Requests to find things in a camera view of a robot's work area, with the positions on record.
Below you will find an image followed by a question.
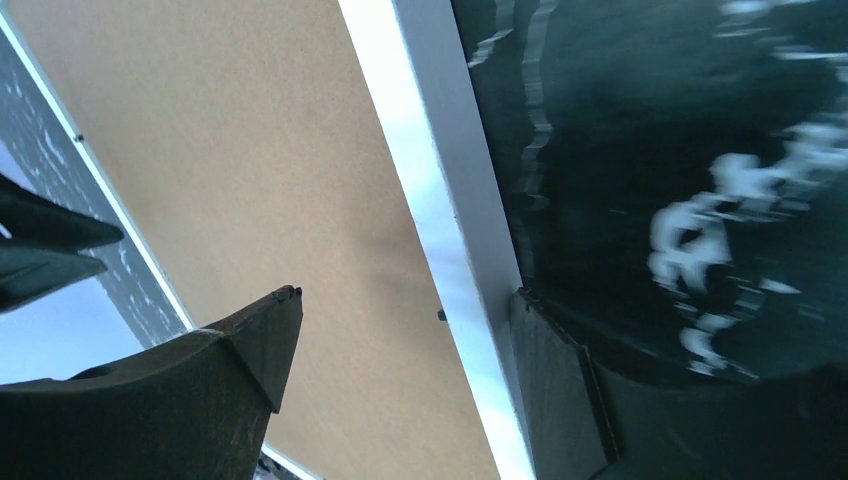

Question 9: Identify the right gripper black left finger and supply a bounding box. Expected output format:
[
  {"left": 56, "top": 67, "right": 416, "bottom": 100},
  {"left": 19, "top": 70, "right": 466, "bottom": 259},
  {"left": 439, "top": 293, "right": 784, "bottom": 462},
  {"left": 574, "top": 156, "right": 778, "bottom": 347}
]
[{"left": 1, "top": 286, "right": 303, "bottom": 479}]

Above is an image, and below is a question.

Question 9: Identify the white picture frame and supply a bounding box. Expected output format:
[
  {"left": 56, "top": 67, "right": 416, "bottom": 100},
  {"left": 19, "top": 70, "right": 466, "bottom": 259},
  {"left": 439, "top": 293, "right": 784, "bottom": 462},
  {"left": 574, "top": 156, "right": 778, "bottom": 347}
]
[{"left": 3, "top": 1, "right": 534, "bottom": 479}]

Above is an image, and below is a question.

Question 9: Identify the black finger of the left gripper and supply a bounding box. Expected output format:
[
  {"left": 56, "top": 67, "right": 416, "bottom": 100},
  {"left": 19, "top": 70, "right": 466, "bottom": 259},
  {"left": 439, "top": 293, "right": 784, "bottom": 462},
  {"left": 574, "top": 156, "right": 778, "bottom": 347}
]
[{"left": 1, "top": 175, "right": 125, "bottom": 252}]

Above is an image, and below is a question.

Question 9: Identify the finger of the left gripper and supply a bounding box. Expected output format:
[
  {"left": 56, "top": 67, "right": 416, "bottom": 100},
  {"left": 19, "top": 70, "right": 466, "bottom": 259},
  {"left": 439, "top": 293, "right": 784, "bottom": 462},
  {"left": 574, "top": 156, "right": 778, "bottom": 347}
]
[{"left": 1, "top": 241, "right": 107, "bottom": 313}]

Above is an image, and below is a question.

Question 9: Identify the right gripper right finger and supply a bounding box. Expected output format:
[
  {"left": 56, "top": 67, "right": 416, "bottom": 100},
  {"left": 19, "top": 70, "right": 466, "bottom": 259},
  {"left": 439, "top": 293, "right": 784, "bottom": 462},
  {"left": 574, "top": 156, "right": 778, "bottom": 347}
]
[{"left": 509, "top": 290, "right": 847, "bottom": 479}]

